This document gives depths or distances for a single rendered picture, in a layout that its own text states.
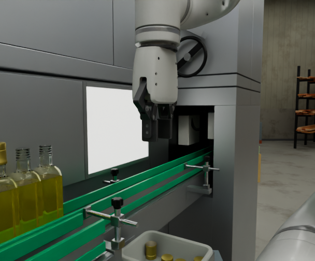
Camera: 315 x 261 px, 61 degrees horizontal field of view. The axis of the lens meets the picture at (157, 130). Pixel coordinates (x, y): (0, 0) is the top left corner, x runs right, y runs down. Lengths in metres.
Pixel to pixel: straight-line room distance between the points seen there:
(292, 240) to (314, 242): 0.03
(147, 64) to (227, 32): 1.00
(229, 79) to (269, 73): 10.33
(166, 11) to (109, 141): 0.66
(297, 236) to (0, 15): 0.81
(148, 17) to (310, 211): 0.40
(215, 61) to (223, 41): 0.10
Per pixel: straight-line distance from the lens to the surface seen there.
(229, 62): 1.41
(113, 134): 1.08
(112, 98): 1.06
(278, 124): 11.85
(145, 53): 0.48
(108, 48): 1.11
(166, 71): 0.50
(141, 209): 0.97
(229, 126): 1.40
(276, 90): 11.80
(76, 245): 0.64
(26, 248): 0.66
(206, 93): 1.43
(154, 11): 0.50
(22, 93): 0.81
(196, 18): 0.58
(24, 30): 0.88
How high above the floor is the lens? 1.41
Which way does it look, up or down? 5 degrees down
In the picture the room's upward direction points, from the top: straight up
